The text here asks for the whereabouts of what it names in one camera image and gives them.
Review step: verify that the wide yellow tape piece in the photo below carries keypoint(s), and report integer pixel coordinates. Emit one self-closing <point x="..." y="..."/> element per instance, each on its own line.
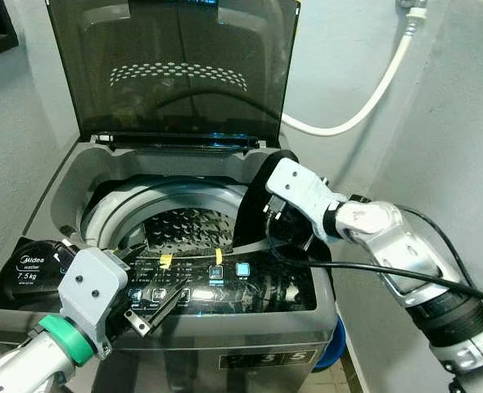
<point x="166" y="260"/>

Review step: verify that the narrow yellow tape piece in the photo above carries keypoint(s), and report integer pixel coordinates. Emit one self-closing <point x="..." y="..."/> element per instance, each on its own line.
<point x="218" y="255"/>

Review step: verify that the round black Midea sticker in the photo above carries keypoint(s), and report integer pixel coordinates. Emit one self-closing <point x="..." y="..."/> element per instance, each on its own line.
<point x="33" y="266"/>

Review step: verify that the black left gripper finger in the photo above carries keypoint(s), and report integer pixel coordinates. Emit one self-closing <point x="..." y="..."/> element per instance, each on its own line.
<point x="147" y="321"/>
<point x="131" y="252"/>

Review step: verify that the grey top load washer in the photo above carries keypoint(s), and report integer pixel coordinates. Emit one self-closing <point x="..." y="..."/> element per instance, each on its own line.
<point x="225" y="336"/>

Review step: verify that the dark transparent washer lid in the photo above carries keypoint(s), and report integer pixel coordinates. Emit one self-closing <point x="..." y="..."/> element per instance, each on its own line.
<point x="176" y="49"/>

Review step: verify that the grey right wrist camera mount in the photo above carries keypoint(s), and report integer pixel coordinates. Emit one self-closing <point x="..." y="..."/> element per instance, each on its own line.
<point x="299" y="192"/>

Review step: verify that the black garment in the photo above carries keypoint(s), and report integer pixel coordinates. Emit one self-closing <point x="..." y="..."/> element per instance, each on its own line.
<point x="254" y="209"/>

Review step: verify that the blue plastic basin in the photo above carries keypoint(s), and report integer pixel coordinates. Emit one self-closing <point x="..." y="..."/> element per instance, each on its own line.
<point x="333" y="348"/>

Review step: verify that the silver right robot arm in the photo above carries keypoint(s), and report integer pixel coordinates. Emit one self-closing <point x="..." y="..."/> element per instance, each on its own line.
<point x="422" y="270"/>

